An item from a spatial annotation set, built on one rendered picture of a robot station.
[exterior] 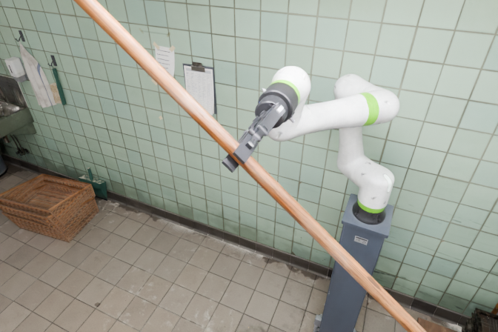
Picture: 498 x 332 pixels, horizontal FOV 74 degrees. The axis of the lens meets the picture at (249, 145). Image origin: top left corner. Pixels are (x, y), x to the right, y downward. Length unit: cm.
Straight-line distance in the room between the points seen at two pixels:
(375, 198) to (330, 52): 78
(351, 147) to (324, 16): 68
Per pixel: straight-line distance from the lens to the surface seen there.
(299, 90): 88
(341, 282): 197
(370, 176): 151
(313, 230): 72
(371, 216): 162
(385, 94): 125
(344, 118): 111
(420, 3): 175
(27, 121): 380
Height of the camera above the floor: 234
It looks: 34 degrees down
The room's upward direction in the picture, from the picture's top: straight up
